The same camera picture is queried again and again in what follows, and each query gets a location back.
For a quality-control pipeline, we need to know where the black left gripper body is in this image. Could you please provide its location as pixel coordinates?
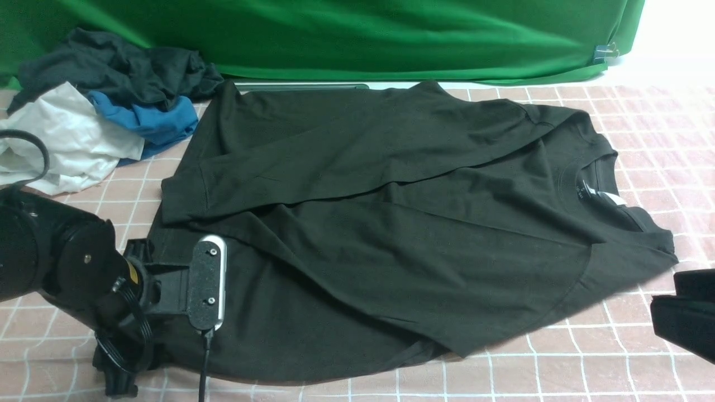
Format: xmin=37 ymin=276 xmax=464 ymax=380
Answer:
xmin=92 ymin=239 xmax=193 ymax=399

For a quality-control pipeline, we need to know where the dark gray long-sleeve top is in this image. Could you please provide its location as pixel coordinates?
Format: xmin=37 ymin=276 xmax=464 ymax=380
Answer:
xmin=149 ymin=82 xmax=678 ymax=382

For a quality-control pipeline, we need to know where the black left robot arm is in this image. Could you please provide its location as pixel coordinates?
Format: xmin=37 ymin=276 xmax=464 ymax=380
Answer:
xmin=1 ymin=186 xmax=190 ymax=399

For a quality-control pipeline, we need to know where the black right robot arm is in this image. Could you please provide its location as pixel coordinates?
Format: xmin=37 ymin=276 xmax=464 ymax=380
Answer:
xmin=650 ymin=268 xmax=714 ymax=364

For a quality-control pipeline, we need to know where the crumpled white garment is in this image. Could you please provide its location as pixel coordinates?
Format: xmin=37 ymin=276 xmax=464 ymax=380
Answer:
xmin=1 ymin=83 xmax=145 ymax=195

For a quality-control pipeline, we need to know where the crumpled blue garment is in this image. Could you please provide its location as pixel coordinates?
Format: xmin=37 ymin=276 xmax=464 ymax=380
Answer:
xmin=88 ymin=91 xmax=199 ymax=167

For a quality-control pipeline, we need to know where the crumpled black garment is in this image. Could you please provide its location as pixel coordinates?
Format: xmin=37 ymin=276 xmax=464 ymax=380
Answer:
xmin=7 ymin=28 xmax=224 ymax=114

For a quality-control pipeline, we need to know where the green backdrop cloth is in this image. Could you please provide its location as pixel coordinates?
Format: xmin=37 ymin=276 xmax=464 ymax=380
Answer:
xmin=1 ymin=1 xmax=645 ymax=86

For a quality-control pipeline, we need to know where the blue binder clip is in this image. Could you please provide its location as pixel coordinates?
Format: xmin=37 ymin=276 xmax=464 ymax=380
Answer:
xmin=592 ymin=42 xmax=620 ymax=64

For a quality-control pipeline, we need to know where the pink checkered tablecloth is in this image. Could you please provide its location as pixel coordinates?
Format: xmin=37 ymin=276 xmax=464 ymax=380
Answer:
xmin=1 ymin=83 xmax=714 ymax=401

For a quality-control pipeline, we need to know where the black left camera cable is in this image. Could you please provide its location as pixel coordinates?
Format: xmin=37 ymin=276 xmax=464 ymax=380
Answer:
xmin=0 ymin=130 xmax=216 ymax=402

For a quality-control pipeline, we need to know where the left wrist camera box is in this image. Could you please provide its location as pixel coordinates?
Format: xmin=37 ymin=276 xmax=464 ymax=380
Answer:
xmin=187 ymin=234 xmax=227 ymax=332

